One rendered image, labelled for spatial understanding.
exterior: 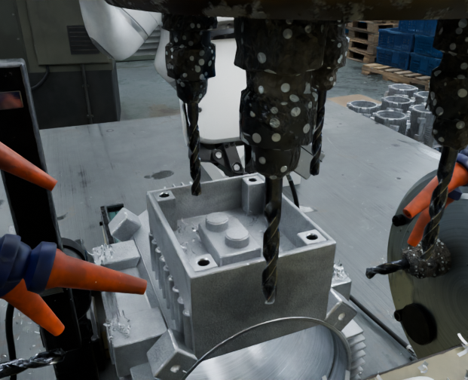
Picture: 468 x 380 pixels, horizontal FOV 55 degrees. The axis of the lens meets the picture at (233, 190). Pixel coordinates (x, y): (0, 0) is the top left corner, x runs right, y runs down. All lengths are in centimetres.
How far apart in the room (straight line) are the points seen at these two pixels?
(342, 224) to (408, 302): 51
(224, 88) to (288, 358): 26
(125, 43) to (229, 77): 63
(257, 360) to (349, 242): 52
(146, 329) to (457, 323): 29
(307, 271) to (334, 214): 75
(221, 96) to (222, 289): 22
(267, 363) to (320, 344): 8
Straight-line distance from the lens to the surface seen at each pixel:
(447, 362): 24
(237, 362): 49
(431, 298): 49
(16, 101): 33
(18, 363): 36
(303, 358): 44
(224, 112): 43
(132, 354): 34
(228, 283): 28
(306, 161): 70
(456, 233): 45
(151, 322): 34
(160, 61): 111
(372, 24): 705
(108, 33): 103
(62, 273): 21
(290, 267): 29
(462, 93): 18
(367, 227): 101
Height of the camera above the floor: 131
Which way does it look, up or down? 27 degrees down
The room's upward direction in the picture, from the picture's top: straight up
